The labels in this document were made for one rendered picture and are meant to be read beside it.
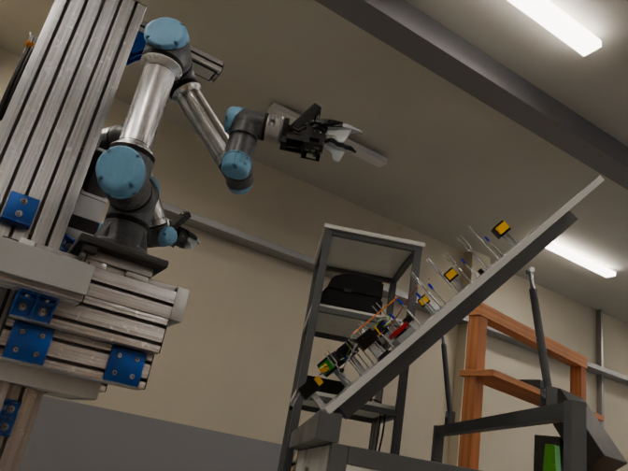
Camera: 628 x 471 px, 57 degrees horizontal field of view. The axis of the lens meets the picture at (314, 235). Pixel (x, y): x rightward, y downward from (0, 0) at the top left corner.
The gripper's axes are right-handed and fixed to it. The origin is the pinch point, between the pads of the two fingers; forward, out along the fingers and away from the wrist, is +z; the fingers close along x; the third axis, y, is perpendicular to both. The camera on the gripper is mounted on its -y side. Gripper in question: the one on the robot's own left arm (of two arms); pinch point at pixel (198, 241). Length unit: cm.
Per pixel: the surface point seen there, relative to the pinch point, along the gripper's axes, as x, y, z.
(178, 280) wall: -208, -22, 172
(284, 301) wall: -164, -41, 268
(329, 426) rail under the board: 121, 59, -47
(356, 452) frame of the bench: 127, 62, -43
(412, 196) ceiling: -86, -185, 322
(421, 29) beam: 25, -185, 88
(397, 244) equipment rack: 58, -33, 70
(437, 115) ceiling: -9, -195, 195
